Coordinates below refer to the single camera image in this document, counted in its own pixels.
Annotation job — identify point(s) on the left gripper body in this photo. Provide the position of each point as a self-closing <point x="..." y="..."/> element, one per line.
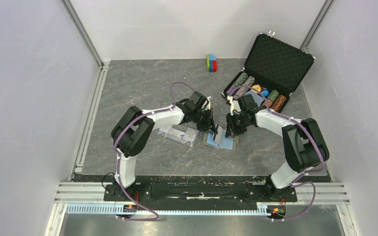
<point x="202" y="119"/>

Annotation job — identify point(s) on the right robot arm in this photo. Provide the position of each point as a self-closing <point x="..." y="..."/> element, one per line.
<point x="303" y="143"/>

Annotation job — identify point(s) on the blue dealer chip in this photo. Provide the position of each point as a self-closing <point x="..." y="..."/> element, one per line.
<point x="265" y="92"/>

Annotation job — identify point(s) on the black poker chip case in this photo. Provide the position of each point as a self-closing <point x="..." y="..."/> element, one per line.
<point x="275" y="65"/>

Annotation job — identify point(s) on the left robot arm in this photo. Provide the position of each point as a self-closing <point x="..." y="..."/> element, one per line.
<point x="131" y="133"/>

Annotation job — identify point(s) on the colourful toy block stack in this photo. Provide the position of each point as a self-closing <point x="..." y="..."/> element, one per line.
<point x="212" y="65"/>

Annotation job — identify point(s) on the yellow dealer chip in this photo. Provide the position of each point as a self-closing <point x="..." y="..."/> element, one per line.
<point x="256" y="88"/>

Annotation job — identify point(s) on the clear plastic card sleeve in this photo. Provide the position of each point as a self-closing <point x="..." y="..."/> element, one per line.
<point x="163" y="131"/>

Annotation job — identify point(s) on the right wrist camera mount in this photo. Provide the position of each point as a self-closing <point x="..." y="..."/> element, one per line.
<point x="234" y="105"/>

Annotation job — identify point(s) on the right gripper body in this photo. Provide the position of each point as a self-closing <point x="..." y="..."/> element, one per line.
<point x="237" y="123"/>

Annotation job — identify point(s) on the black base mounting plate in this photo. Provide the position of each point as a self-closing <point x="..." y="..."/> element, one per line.
<point x="207" y="192"/>

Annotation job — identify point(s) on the white slotted cable duct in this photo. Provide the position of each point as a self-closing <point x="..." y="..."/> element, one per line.
<point x="121" y="209"/>

